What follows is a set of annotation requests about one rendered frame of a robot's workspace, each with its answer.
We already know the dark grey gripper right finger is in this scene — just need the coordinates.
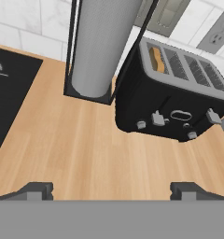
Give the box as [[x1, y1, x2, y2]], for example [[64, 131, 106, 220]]
[[169, 181, 224, 202]]

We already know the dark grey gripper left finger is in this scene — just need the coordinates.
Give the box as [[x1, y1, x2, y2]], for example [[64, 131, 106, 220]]
[[0, 182, 54, 202]]

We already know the grey toaster lever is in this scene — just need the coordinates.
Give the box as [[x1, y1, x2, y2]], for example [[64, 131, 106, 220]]
[[205, 107, 223, 125], [150, 109, 166, 127]]

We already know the black four-slot toaster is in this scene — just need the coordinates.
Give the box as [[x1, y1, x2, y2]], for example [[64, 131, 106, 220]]
[[114, 36, 224, 144]]

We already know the brown bread slice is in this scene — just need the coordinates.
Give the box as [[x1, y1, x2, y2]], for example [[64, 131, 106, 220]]
[[149, 46, 166, 75]]

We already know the black hob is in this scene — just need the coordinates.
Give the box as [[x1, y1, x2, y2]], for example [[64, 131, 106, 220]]
[[0, 46, 44, 162]]

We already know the black paper towel holder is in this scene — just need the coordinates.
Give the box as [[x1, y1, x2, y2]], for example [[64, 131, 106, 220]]
[[63, 0, 160, 106]]

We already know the grey paper towel roll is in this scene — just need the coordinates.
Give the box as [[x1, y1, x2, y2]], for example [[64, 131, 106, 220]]
[[70, 0, 144, 99]]

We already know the grey wall socket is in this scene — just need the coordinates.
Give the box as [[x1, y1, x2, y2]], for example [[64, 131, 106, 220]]
[[196, 3, 224, 55]]

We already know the grey wall switch plate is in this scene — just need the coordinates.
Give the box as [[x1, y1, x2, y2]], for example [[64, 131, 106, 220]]
[[133, 0, 192, 37]]

